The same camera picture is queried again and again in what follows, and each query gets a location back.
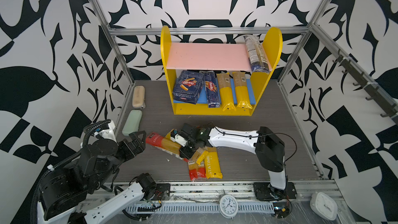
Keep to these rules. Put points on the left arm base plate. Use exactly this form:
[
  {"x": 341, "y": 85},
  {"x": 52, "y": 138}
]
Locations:
[{"x": 162, "y": 192}]

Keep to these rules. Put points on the white slotted cable duct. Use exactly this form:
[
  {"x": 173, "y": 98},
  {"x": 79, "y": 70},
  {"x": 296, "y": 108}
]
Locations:
[{"x": 200, "y": 208}]

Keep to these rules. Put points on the yellow spaghetti bag with barcode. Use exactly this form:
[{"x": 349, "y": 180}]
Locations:
[{"x": 241, "y": 90}]

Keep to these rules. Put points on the yellow Pastatime spaghetti bag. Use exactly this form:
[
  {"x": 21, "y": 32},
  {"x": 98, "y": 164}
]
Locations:
[
  {"x": 212, "y": 165},
  {"x": 201, "y": 155}
]

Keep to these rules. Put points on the blue Barilla pasta box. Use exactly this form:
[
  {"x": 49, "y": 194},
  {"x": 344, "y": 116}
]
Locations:
[{"x": 188, "y": 87}]

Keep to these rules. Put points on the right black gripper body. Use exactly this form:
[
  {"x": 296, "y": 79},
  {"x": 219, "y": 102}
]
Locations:
[{"x": 188, "y": 149}]

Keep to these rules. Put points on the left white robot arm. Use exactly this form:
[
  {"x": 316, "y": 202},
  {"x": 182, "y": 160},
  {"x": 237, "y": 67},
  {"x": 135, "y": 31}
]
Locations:
[{"x": 65, "y": 185}]

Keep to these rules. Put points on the yellow wooden shelf unit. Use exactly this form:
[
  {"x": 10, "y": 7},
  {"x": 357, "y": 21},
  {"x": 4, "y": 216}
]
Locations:
[{"x": 259, "y": 82}]

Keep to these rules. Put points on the square white clock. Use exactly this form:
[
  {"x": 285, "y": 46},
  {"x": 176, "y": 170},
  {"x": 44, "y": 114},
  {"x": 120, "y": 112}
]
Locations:
[{"x": 324, "y": 206}]

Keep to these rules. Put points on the blue Barilla spaghetti bag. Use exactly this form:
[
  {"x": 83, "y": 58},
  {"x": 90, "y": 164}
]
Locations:
[{"x": 212, "y": 93}]

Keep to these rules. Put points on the mint green zipper case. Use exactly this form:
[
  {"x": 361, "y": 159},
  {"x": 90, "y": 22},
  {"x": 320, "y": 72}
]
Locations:
[{"x": 132, "y": 122}]

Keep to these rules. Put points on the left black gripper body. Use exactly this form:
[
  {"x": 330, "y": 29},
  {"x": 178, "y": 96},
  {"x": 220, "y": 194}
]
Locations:
[{"x": 124, "y": 149}]

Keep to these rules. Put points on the round white alarm clock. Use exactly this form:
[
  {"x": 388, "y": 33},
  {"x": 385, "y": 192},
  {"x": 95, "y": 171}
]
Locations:
[{"x": 228, "y": 206}]

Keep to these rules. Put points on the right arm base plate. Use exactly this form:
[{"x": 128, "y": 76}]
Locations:
[{"x": 265, "y": 192}]

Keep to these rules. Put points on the beige zipper case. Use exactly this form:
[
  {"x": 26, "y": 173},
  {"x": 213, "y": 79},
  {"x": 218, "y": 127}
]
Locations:
[{"x": 138, "y": 100}]

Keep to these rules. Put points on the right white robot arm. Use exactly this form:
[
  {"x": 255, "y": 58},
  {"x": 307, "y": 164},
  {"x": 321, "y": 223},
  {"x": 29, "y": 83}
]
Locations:
[{"x": 268, "y": 147}]

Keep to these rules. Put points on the clear blue label noodle pack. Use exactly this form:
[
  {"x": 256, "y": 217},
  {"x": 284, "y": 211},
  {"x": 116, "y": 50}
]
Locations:
[{"x": 256, "y": 54}]

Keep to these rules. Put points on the plain yellow spaghetti bag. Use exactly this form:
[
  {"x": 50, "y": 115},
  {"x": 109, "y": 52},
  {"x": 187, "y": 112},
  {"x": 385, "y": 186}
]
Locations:
[{"x": 225, "y": 91}]

